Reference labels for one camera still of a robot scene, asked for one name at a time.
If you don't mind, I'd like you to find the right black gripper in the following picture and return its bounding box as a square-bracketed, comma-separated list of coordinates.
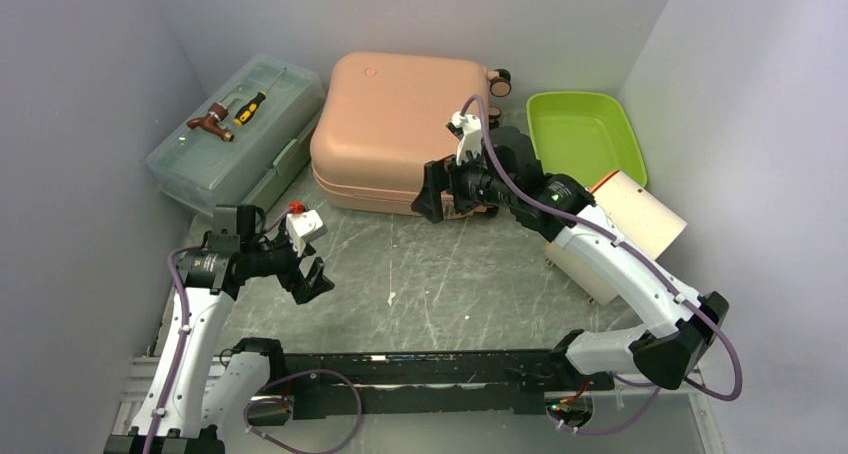
[410, 142, 516, 223]

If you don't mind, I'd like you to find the pink hard-shell suitcase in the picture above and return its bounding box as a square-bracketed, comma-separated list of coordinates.
[310, 51, 512, 215]

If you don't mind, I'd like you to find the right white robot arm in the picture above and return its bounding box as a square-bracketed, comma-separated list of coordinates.
[411, 127, 729, 390]

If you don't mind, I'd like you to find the translucent plastic toolbox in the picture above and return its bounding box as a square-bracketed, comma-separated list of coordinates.
[146, 55, 326, 217]

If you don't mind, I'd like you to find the green plastic tray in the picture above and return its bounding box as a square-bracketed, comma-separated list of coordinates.
[526, 91, 648, 187]

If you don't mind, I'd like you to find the yellow black screwdriver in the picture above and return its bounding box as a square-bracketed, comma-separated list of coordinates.
[233, 67, 287, 127]

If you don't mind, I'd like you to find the brown brass faucet valve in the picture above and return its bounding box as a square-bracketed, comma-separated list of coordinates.
[186, 102, 235, 143]

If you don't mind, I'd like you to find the cream appliance with orange rim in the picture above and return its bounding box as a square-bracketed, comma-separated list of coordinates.
[545, 170, 687, 305]

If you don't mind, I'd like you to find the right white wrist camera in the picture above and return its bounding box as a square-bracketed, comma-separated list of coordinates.
[447, 111, 483, 165]

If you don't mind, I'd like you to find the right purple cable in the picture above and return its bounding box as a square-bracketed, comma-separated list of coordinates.
[458, 94, 745, 438]

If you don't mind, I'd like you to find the purple cable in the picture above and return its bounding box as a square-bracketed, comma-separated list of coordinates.
[141, 207, 364, 454]
[458, 94, 745, 438]

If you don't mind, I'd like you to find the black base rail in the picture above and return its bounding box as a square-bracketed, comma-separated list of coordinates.
[257, 349, 614, 420]

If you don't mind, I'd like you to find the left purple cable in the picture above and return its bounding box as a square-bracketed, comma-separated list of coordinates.
[141, 207, 364, 454]

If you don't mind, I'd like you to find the aluminium frame profile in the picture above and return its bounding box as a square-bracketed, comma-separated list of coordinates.
[105, 348, 727, 454]

